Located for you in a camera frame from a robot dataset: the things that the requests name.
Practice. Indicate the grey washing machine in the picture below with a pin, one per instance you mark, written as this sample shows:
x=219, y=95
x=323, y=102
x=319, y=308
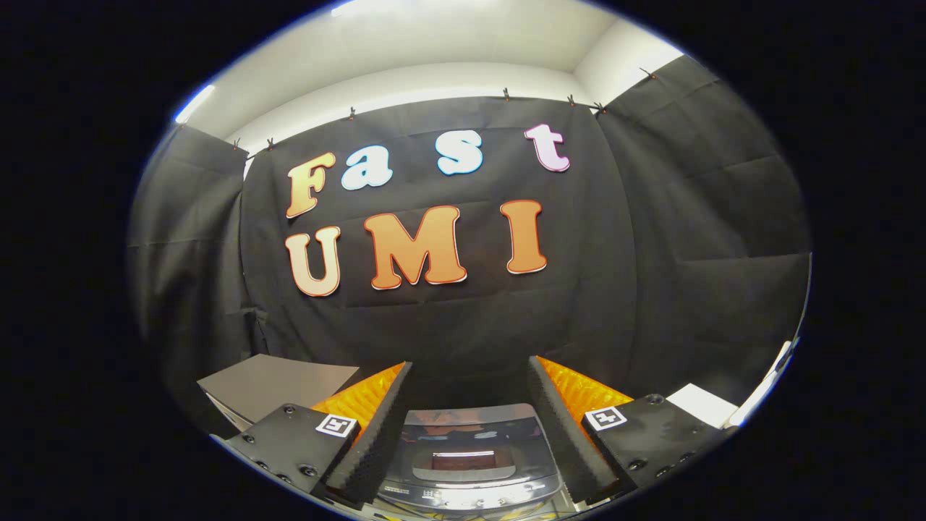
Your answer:
x=470, y=499

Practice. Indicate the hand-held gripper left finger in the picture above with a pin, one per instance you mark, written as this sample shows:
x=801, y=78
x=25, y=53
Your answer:
x=372, y=441

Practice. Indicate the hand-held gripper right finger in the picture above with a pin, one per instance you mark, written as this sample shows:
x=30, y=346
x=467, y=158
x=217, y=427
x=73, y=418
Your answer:
x=564, y=441

